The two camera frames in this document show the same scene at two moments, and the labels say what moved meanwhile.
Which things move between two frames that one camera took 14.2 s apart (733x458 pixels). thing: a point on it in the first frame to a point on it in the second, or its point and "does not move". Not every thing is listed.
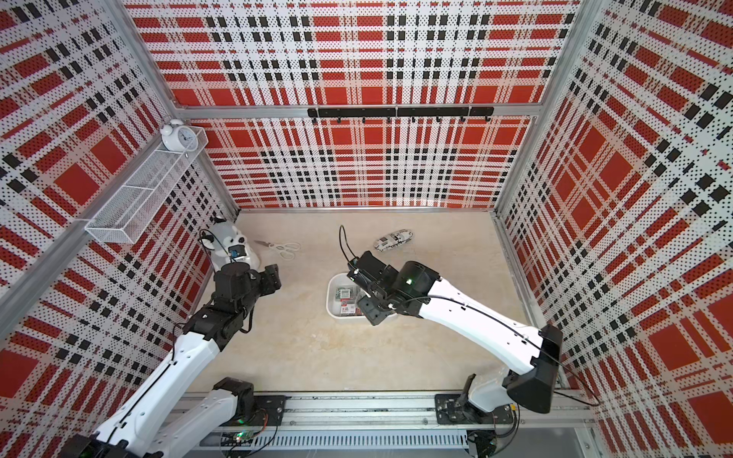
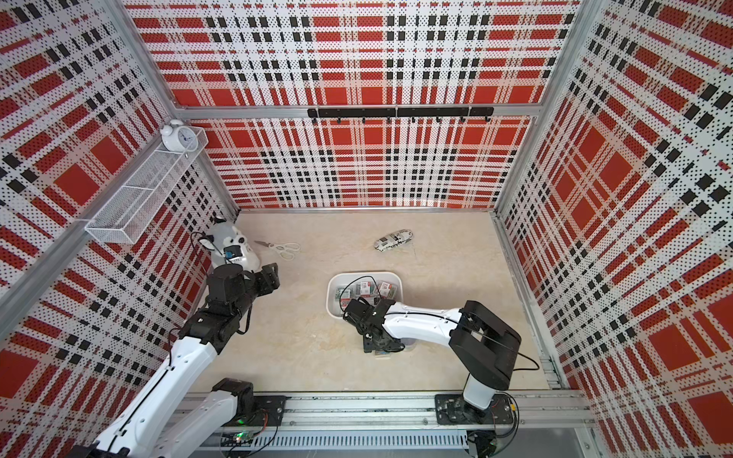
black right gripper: x=366 y=303 to x=368 y=345
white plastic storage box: x=342 y=297 does not move
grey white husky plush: x=231 y=244 does not move
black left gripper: x=269 y=280 does not move
